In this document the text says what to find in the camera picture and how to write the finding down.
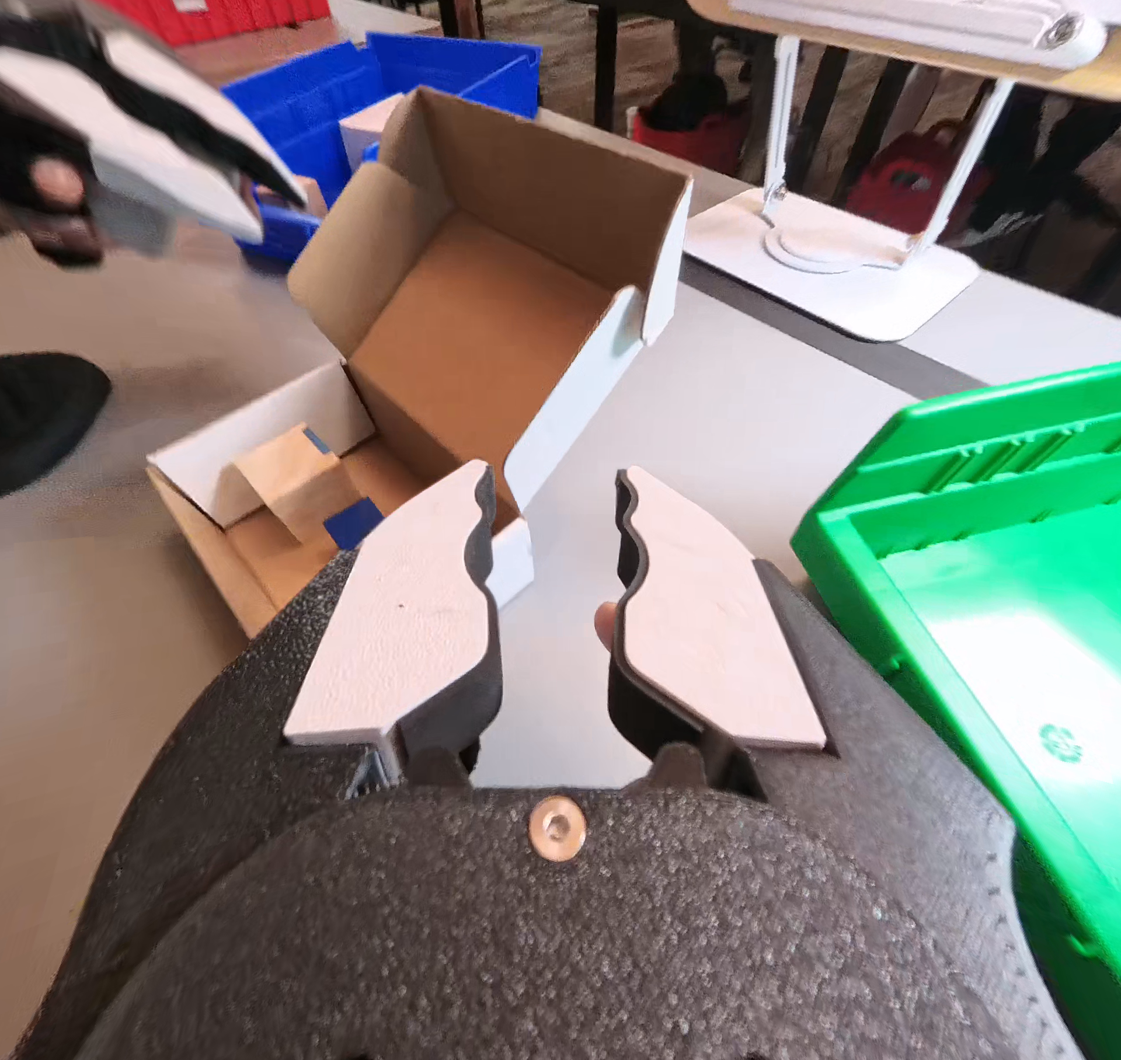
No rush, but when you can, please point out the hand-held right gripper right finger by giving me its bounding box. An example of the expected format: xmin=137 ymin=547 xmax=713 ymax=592
xmin=607 ymin=465 xmax=828 ymax=756

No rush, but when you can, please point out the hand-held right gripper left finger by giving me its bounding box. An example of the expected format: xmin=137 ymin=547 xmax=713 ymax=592
xmin=281 ymin=460 xmax=504 ymax=783

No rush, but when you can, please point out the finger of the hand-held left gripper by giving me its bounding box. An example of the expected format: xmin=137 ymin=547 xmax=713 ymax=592
xmin=0 ymin=48 xmax=266 ymax=256
xmin=95 ymin=29 xmax=309 ymax=209

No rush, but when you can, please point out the blue plastic bin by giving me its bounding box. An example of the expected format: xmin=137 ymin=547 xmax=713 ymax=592
xmin=221 ymin=31 xmax=542 ymax=264

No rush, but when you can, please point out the white cardboard mailer box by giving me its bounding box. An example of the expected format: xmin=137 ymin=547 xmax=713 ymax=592
xmin=337 ymin=92 xmax=408 ymax=172
xmin=146 ymin=86 xmax=695 ymax=639

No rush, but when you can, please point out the green plastic bin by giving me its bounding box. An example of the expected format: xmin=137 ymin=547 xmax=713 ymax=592
xmin=791 ymin=364 xmax=1121 ymax=1030

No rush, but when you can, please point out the desk with wooden edge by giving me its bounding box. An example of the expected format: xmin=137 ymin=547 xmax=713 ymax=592
xmin=170 ymin=0 xmax=443 ymax=89

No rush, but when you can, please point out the person's left hand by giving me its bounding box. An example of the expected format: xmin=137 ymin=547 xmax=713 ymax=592
xmin=0 ymin=113 xmax=108 ymax=270

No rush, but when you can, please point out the blue wooden cube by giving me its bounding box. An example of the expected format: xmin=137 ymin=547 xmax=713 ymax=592
xmin=322 ymin=498 xmax=387 ymax=552

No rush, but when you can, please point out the black textured armrest pad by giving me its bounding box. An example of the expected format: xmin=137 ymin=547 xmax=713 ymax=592
xmin=0 ymin=353 xmax=113 ymax=496

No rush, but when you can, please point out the white document stand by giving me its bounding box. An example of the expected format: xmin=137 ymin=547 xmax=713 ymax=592
xmin=678 ymin=0 xmax=1121 ymax=343

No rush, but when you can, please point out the red black bag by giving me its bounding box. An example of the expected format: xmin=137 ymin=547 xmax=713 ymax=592
xmin=631 ymin=71 xmax=750 ymax=172

